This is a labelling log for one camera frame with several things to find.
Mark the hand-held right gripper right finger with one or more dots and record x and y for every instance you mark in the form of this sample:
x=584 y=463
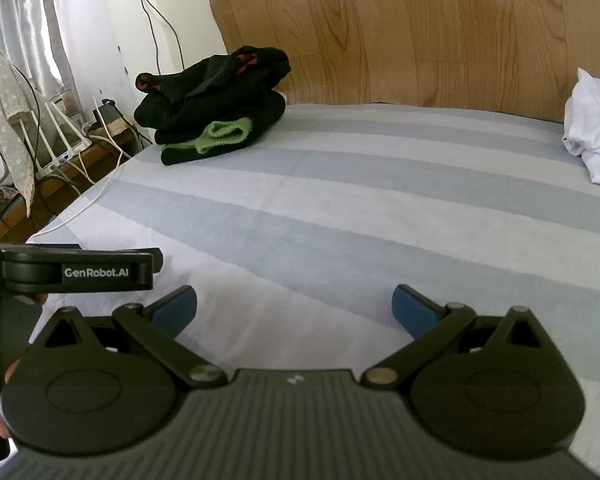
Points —
x=412 y=310

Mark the grey curtain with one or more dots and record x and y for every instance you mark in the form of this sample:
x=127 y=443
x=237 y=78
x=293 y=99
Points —
x=25 y=20

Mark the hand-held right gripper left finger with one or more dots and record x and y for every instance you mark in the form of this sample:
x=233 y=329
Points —
x=175 y=310

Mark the white router with antennas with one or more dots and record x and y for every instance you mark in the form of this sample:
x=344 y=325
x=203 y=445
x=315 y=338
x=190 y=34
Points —
x=62 y=145

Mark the wood pattern wall sheet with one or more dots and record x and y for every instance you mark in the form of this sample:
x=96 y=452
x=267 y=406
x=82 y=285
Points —
x=405 y=35

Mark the striped bed sheet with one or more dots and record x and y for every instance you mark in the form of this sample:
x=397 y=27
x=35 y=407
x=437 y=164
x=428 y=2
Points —
x=330 y=210

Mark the black garment with green trim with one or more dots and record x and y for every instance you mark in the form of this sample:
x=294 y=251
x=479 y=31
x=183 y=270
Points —
x=260 y=115

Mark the wooden side table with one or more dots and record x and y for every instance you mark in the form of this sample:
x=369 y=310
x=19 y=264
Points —
x=10 y=220

